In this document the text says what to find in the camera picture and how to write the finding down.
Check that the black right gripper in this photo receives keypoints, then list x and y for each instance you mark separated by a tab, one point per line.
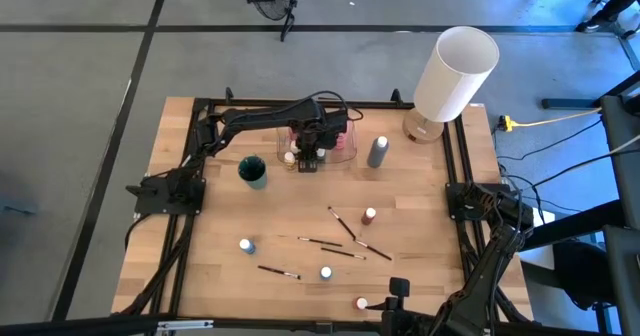
405	323

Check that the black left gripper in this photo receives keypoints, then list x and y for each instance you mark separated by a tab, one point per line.
310	141

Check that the dark green paint bottle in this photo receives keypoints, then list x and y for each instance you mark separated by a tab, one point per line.
321	153

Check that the small lemon yellow paint bottle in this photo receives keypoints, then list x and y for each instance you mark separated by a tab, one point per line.
289	158

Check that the tall light pink paint bottle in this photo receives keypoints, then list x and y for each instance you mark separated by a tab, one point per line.
341	141

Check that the paintbrush silver ferrule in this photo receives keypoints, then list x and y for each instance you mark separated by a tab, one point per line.
279	272

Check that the small blue paint bottle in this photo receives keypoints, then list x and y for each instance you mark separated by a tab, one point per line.
247	246

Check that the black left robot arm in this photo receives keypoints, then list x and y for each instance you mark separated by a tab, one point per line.
260	116

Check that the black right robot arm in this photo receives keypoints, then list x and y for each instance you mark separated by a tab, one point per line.
500	256

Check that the small coral red paint bottle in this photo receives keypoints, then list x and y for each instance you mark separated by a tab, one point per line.
360	304

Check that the cerulean blue paint bottle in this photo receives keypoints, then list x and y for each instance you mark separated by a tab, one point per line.
326	273

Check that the tall grey paint bottle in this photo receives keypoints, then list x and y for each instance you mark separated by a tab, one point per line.
377	153

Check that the clear plastic tray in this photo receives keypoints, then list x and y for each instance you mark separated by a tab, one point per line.
350	151

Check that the teal plastic cup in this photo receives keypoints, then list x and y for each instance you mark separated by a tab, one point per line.
252	173

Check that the table lamp white shade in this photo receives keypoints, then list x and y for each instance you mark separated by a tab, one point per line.
455	76

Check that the white printed box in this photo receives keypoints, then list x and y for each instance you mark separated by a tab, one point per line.
545	217

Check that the black office chair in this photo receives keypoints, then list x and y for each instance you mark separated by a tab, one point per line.
582	271

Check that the person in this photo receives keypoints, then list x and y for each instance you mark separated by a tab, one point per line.
610	6

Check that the black aluminium table frame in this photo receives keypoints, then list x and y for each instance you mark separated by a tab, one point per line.
260	103

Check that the silver aluminium bracket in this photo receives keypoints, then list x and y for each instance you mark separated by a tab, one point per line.
185	325

